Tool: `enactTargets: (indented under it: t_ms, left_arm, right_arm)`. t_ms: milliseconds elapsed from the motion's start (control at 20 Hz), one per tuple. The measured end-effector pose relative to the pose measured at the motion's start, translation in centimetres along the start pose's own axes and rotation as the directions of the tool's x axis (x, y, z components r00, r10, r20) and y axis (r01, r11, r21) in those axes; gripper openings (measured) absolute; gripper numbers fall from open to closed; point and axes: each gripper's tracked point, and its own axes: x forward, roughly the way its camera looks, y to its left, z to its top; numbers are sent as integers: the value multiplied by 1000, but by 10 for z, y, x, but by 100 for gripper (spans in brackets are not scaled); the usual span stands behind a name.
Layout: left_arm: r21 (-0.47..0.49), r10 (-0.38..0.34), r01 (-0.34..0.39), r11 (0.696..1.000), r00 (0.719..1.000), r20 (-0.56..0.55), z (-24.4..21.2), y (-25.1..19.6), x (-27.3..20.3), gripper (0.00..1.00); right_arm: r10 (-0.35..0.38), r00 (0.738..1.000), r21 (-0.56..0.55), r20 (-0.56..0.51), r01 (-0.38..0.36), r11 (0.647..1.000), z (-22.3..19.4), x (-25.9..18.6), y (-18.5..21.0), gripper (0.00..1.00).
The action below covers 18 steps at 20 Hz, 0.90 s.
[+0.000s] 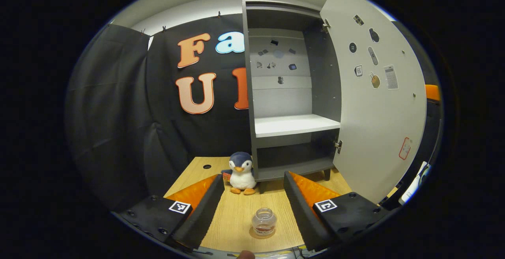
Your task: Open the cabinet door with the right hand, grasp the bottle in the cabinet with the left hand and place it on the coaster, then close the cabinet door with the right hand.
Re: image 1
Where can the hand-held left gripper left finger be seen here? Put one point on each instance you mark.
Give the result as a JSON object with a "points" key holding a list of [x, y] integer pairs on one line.
{"points": [[205, 211]]}

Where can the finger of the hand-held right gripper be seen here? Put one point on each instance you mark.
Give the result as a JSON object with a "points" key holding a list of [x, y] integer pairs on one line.
{"points": [[432, 92]]}

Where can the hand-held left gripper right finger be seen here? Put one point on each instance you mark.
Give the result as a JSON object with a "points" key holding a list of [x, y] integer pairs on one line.
{"points": [[300, 211]]}

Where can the clear plastic bottle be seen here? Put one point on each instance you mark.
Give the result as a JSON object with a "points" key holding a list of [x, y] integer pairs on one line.
{"points": [[264, 220]]}

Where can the cream cabinet door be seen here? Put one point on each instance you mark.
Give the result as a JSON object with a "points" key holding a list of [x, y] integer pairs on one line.
{"points": [[378, 132]]}

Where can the penguin plush toy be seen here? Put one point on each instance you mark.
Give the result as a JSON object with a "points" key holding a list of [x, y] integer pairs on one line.
{"points": [[241, 174]]}

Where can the white and blue object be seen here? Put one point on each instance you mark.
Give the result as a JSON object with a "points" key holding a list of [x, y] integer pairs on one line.
{"points": [[414, 180]]}

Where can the black backdrop cloth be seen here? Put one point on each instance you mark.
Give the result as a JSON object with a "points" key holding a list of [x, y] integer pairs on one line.
{"points": [[118, 113]]}

